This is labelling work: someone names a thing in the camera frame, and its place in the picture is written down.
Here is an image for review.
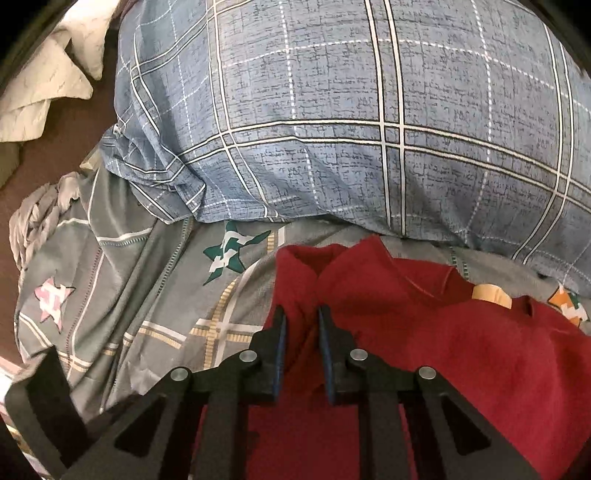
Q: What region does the blue plaid pillow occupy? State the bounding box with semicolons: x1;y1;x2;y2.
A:
100;1;590;296

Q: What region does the red knit garment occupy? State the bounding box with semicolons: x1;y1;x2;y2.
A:
191;233;591;480

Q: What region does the white crumpled cloth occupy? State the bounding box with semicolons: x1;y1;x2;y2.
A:
1;1;122;143

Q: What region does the grey patterned bed sheet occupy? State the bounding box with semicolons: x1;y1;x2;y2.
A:
8;147;591;480

